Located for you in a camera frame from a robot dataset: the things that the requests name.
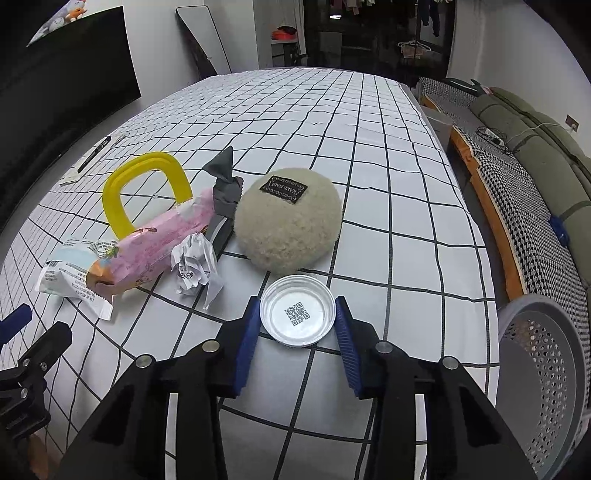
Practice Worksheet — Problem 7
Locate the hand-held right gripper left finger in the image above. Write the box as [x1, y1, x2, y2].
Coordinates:
[53, 295, 262, 480]

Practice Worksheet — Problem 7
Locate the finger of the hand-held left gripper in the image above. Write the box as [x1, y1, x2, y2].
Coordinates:
[0, 320, 74, 393]
[0, 305, 33, 346]

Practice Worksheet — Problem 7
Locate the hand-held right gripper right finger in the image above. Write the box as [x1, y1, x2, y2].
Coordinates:
[335, 295, 539, 480]

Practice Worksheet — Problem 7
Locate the round white lid QR code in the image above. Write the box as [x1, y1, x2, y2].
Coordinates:
[259, 274, 335, 348]

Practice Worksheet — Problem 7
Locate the white snack wrapper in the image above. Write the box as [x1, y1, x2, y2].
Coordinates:
[36, 237, 116, 321]

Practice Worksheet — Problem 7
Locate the white paper ball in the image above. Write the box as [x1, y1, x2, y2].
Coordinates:
[171, 233, 225, 310]

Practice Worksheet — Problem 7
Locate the pink snack wrapper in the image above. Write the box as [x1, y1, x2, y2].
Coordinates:
[88, 193, 218, 296]

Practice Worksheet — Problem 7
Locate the grey perforated basket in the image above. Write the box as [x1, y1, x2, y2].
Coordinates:
[496, 294, 591, 480]

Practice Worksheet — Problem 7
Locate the beige fluffy round pad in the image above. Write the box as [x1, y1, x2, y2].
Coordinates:
[235, 167, 342, 273]

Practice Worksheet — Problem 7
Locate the yellow plastic piece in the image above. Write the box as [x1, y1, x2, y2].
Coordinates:
[102, 151, 194, 238]

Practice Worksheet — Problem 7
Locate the black pen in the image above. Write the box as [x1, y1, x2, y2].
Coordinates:
[77, 135, 112, 174]

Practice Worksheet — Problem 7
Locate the white checkered tablecloth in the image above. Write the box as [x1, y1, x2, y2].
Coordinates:
[0, 69, 502, 480]

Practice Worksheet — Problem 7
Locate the houndstooth sofa cover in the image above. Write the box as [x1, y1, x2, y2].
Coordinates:
[416, 78, 591, 333]

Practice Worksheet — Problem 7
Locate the black screen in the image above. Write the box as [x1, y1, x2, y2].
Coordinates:
[0, 6, 141, 222]

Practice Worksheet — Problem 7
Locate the grey plastic stool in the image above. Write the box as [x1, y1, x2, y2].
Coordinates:
[425, 108, 455, 153]

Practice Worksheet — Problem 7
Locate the small blue object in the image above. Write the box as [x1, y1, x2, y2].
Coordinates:
[549, 215, 573, 245]

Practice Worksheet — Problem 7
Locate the green sofa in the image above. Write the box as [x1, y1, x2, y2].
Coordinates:
[471, 87, 591, 296]

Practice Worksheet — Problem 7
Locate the white cabinet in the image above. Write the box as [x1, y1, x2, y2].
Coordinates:
[270, 39, 301, 69]

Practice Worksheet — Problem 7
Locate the clothes hanger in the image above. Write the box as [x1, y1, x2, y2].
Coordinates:
[398, 41, 432, 58]

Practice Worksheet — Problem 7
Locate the leaning mirror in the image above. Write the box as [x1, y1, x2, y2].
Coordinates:
[175, 6, 232, 77]

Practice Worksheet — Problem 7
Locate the charger with cable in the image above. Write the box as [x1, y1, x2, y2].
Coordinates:
[478, 120, 568, 155]

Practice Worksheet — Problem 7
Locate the cartoon wall poster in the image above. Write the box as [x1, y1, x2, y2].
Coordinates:
[27, 0, 88, 47]

